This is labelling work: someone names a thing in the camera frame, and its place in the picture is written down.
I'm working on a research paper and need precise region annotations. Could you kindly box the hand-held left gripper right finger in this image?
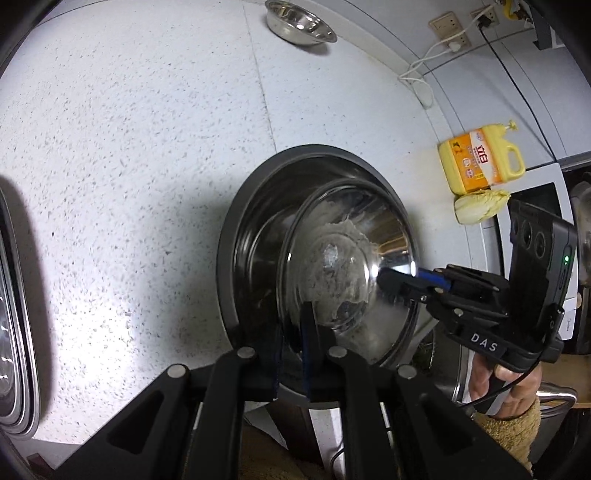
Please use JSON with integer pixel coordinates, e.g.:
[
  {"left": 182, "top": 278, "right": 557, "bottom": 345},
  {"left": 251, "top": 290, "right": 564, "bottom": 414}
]
[{"left": 300, "top": 302, "right": 532, "bottom": 480}]

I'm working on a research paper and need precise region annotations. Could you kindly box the large labelled steel plate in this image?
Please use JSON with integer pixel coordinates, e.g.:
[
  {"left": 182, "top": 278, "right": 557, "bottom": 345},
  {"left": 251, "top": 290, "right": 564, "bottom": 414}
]
[{"left": 0, "top": 182, "right": 41, "bottom": 438}]

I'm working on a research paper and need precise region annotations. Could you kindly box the person's right forearm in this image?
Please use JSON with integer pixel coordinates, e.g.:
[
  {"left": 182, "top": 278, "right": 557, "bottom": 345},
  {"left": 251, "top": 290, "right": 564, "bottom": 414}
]
[{"left": 471, "top": 397, "right": 543, "bottom": 472}]

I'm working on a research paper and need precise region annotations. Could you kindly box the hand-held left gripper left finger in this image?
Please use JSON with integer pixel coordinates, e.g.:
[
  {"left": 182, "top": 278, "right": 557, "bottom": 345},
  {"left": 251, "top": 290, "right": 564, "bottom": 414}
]
[{"left": 51, "top": 323, "right": 283, "bottom": 480}]

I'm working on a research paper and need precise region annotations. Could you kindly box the yellow detergent bottle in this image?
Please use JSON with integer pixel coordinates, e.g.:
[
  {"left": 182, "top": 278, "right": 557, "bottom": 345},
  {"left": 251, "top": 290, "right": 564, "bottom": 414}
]
[{"left": 438, "top": 120, "right": 526, "bottom": 195}]

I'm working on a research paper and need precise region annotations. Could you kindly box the napa cabbage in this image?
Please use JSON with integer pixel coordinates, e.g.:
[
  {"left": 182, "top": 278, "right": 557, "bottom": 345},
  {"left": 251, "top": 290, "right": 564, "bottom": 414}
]
[{"left": 454, "top": 188, "right": 511, "bottom": 225}]

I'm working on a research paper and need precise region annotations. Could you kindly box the person's right hand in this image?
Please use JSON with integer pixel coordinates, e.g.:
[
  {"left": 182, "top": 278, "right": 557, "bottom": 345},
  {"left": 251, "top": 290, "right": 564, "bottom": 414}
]
[{"left": 468, "top": 351, "right": 542, "bottom": 418}]

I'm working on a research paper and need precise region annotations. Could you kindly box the steel sink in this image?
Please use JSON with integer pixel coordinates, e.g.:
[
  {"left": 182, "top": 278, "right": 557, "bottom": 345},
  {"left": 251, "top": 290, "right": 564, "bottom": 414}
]
[{"left": 406, "top": 318, "right": 578, "bottom": 416}]

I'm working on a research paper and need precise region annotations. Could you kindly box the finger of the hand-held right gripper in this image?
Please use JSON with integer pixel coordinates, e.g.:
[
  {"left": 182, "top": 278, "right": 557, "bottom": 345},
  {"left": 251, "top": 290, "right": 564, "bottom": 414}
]
[
  {"left": 416, "top": 264, "right": 502, "bottom": 298},
  {"left": 378, "top": 269, "right": 509, "bottom": 324}
]

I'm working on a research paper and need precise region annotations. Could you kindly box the beige wall socket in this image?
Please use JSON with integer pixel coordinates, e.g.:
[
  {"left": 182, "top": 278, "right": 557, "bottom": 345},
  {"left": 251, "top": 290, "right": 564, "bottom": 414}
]
[{"left": 428, "top": 14, "right": 472, "bottom": 51}]

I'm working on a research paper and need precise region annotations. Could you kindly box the black power cable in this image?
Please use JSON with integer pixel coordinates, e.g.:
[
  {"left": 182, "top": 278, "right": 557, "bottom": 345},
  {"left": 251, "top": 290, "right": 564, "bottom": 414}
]
[{"left": 479, "top": 21, "right": 557, "bottom": 160}]

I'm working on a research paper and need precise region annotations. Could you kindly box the small steel bowl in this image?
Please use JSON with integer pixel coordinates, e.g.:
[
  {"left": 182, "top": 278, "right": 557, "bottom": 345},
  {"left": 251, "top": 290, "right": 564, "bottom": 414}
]
[{"left": 277, "top": 178, "right": 414, "bottom": 365}]

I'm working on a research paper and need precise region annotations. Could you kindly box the medium steel bowl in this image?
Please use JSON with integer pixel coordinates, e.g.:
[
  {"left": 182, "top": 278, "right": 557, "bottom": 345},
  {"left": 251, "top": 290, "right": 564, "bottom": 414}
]
[{"left": 264, "top": 0, "right": 338, "bottom": 46}]

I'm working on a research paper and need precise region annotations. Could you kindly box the white wall socket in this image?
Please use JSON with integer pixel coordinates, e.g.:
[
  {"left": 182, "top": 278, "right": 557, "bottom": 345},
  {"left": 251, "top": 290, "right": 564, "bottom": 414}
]
[{"left": 471, "top": 4, "right": 500, "bottom": 29}]

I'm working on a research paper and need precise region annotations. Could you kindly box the person's left forearm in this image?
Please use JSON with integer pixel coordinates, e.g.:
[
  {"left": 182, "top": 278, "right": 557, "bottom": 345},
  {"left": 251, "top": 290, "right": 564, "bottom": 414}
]
[{"left": 240, "top": 425, "right": 326, "bottom": 480}]

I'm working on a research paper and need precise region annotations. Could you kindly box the large steel bowl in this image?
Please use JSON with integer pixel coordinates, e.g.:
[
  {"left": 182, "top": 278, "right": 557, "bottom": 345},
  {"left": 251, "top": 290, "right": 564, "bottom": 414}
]
[{"left": 216, "top": 144, "right": 423, "bottom": 409}]

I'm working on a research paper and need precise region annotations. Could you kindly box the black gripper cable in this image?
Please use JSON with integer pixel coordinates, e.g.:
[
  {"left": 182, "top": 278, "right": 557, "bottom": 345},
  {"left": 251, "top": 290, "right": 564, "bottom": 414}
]
[{"left": 462, "top": 342, "right": 570, "bottom": 414}]

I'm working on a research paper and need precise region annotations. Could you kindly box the white power cable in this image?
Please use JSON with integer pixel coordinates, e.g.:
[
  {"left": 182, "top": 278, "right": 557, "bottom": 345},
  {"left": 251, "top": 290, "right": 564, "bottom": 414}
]
[{"left": 398, "top": 41, "right": 465, "bottom": 108}]

